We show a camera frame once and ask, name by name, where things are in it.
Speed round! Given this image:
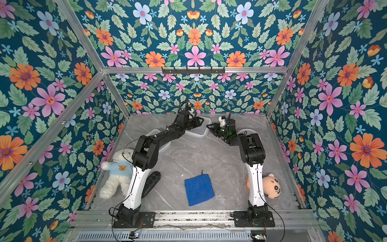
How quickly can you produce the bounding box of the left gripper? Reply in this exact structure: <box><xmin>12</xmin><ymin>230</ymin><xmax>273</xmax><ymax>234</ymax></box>
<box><xmin>183</xmin><ymin>119</ymin><xmax>204</xmax><ymax>133</ymax></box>

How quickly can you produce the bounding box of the square clear lunch box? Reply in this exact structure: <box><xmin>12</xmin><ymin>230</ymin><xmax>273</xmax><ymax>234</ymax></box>
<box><xmin>184</xmin><ymin>117</ymin><xmax>211</xmax><ymax>138</ymax></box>

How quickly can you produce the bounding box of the rectangular clear lunch box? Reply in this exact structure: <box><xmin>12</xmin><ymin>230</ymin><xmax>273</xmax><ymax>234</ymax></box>
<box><xmin>146</xmin><ymin>129</ymin><xmax>171</xmax><ymax>153</ymax></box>

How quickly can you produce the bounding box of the blue cleaning cloth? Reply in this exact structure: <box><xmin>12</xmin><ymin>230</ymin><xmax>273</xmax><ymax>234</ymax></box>
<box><xmin>184</xmin><ymin>171</ymin><xmax>215</xmax><ymax>206</ymax></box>

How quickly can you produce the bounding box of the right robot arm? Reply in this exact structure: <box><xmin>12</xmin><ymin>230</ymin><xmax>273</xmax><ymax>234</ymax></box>
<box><xmin>206</xmin><ymin>115</ymin><xmax>272</xmax><ymax>226</ymax></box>

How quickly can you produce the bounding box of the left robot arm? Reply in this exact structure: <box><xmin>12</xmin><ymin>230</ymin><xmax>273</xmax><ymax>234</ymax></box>
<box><xmin>111</xmin><ymin>101</ymin><xmax>204</xmax><ymax>227</ymax></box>

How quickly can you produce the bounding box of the round clear lunch box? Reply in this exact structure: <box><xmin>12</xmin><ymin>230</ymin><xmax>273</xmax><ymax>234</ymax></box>
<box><xmin>237</xmin><ymin>128</ymin><xmax>261</xmax><ymax>138</ymax></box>

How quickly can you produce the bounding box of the orange pink plush doll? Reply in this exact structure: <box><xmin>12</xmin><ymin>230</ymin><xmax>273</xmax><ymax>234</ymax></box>
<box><xmin>247</xmin><ymin>173</ymin><xmax>281</xmax><ymax>201</ymax></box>

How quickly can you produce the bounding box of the white teddy bear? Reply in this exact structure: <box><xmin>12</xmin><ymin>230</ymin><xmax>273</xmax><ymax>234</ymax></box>
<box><xmin>99</xmin><ymin>148</ymin><xmax>134</xmax><ymax>199</ymax></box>

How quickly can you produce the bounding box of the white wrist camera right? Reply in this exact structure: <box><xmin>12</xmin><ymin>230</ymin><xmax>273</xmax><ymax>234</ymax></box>
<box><xmin>218</xmin><ymin>116</ymin><xmax>227</xmax><ymax>129</ymax></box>

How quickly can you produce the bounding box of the black wall hook rail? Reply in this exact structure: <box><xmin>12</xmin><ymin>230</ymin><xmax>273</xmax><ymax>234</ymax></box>
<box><xmin>161</xmin><ymin>67</ymin><xmax>226</xmax><ymax>75</ymax></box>

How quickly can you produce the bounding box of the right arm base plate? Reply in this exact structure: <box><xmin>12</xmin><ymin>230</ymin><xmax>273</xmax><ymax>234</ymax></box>
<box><xmin>230</xmin><ymin>211</ymin><xmax>275</xmax><ymax>228</ymax></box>

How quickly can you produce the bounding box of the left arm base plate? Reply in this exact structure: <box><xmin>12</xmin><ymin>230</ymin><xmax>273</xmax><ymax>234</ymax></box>
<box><xmin>113</xmin><ymin>211</ymin><xmax>156</xmax><ymax>229</ymax></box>

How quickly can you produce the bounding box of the aluminium front rail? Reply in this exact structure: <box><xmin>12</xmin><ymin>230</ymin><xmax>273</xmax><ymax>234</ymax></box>
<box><xmin>71</xmin><ymin>209</ymin><xmax>321</xmax><ymax>231</ymax></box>

